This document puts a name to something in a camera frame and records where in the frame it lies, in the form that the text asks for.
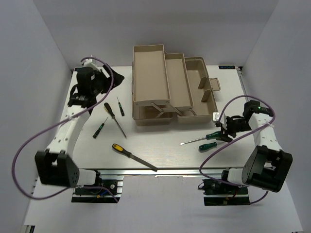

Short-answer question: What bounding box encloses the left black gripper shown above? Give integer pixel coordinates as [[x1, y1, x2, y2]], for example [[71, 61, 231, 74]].
[[90, 64, 124, 96]]

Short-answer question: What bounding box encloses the green screwdriver long shaft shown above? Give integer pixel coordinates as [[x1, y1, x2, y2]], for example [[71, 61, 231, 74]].
[[180, 131, 218, 145]]

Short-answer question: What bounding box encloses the beige plastic toolbox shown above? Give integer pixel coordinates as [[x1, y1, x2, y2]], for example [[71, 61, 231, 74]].
[[132, 44, 221, 126]]

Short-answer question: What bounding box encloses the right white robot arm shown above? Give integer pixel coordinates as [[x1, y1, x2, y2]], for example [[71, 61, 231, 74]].
[[212, 100, 293, 194]]

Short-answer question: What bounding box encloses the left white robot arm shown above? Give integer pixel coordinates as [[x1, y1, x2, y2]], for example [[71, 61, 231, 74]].
[[35, 67, 124, 194]]

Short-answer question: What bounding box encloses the green screwdriver short shaft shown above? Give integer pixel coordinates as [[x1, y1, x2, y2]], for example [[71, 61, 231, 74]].
[[198, 142, 217, 152]]

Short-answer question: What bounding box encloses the small precision screwdriver upper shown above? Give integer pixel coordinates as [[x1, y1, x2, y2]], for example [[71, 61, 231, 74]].
[[117, 97, 125, 117]]

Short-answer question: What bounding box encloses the small green precision screwdriver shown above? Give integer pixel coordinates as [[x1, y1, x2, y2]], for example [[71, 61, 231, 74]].
[[92, 118, 108, 139]]

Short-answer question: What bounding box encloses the blue label right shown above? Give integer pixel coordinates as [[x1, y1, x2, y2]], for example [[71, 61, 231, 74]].
[[218, 65, 236, 69]]

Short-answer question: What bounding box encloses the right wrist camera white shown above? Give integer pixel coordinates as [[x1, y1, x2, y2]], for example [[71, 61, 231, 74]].
[[212, 112, 223, 127]]

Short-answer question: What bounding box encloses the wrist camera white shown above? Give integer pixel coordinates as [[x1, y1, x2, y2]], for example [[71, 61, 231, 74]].
[[82, 57, 101, 71], [212, 112, 223, 127]]

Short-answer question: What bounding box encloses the black handled awl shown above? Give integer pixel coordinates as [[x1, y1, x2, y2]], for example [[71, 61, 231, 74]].
[[104, 102, 127, 138]]

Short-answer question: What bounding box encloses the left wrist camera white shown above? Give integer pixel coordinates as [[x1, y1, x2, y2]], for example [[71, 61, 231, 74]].
[[82, 57, 101, 71]]

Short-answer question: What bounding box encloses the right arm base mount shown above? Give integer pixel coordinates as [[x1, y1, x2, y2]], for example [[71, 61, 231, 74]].
[[198, 179, 250, 206]]

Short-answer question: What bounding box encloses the yellow black handled file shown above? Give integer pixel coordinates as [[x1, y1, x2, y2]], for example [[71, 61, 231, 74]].
[[112, 144, 158, 172]]

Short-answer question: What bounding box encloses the aluminium table edge rail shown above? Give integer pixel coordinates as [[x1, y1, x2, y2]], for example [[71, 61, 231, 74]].
[[43, 167, 277, 177]]

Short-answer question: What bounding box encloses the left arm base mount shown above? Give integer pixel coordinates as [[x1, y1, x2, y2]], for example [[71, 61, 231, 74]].
[[71, 170, 123, 204]]

